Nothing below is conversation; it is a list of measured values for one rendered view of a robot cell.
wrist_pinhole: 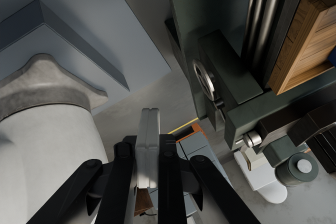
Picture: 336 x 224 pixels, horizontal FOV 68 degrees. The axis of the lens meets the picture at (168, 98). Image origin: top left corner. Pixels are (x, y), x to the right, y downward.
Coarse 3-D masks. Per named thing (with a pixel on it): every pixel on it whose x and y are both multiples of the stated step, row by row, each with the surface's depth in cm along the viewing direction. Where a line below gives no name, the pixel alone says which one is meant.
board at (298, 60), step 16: (304, 0) 37; (320, 0) 36; (304, 16) 39; (320, 16) 37; (288, 32) 45; (304, 32) 41; (320, 32) 46; (288, 48) 48; (304, 48) 44; (320, 48) 53; (288, 64) 50; (304, 64) 58; (320, 64) 62; (272, 80) 61; (288, 80) 62; (304, 80) 62
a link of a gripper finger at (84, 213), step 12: (84, 168) 14; (96, 168) 14; (72, 180) 13; (84, 180) 13; (60, 192) 12; (72, 192) 12; (84, 192) 12; (48, 204) 11; (60, 204) 11; (72, 204) 11; (84, 204) 12; (96, 204) 14; (36, 216) 10; (48, 216) 10; (60, 216) 10; (72, 216) 11; (84, 216) 12
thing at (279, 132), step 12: (312, 96) 68; (324, 96) 67; (288, 108) 68; (300, 108) 67; (312, 108) 66; (264, 120) 68; (276, 120) 67; (288, 120) 66; (264, 132) 68; (276, 132) 70; (264, 144) 81
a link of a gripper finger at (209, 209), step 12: (192, 156) 15; (204, 156) 15; (192, 168) 14; (204, 168) 14; (216, 168) 13; (204, 180) 13; (216, 180) 12; (204, 192) 12; (216, 192) 12; (228, 192) 12; (204, 204) 12; (216, 204) 11; (228, 204) 11; (240, 204) 11; (204, 216) 13; (216, 216) 11; (228, 216) 10; (240, 216) 10; (252, 216) 10
